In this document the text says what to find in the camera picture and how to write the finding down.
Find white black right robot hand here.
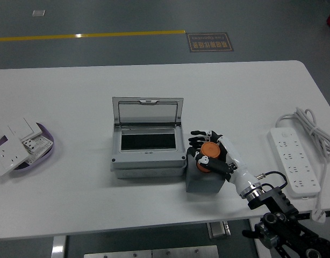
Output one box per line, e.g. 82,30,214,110
188,130,261,196

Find orange cylinder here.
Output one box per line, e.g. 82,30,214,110
196,142,222,174

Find grey electrical box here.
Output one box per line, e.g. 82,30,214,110
110,124,188,180

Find transparent box lid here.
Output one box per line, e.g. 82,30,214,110
112,96,185,128

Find grey cube with round hole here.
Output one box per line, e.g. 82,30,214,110
185,147,227,194

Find white power strip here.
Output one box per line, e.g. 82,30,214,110
267,127,321,199

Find white power plug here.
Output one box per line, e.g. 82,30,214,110
311,209,327,224

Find purple tray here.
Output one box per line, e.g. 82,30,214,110
0,123,55,177

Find white perforated socket plate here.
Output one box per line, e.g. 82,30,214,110
25,134,53,164

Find small white socket module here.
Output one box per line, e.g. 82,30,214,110
21,137,38,153

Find grey table bracket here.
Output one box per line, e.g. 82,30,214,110
206,220,232,240

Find white power strip cable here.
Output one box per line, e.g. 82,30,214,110
275,107,330,216

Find grey metal base plate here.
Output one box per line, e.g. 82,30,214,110
83,245,220,258

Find white rocker switch plate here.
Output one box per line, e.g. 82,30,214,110
0,117,44,143

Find white wall socket plate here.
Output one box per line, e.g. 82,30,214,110
0,135,31,177

